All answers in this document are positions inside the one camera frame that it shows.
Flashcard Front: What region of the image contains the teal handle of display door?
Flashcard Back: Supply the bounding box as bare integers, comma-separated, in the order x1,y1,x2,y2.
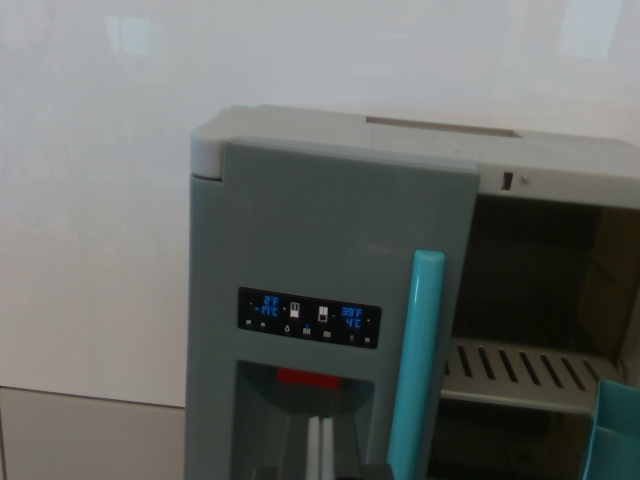
387,249,446,480

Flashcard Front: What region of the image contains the black temperature display panel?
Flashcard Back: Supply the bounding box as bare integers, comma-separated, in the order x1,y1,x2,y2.
237,286,383,350

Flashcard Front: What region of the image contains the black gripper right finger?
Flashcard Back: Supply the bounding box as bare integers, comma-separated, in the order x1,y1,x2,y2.
321,414,357,480

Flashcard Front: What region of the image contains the beige toy fridge cabinet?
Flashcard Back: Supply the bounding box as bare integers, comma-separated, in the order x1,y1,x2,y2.
191,104,640,480

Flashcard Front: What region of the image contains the grey water dispenser recess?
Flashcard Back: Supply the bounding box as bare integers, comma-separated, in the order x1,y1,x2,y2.
234,359,376,480

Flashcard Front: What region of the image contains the grey slotted fridge shelf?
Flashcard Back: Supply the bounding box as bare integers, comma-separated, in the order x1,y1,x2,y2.
439,337,624,414

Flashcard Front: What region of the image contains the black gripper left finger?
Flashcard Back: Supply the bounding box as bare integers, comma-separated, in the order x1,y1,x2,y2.
288,414,322,480

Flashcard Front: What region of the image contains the red dispenser lever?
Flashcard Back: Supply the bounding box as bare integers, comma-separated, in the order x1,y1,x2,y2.
276,368,341,391

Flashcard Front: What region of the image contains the teal inner door rack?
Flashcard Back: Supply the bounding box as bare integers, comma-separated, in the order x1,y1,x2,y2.
581,379,640,480

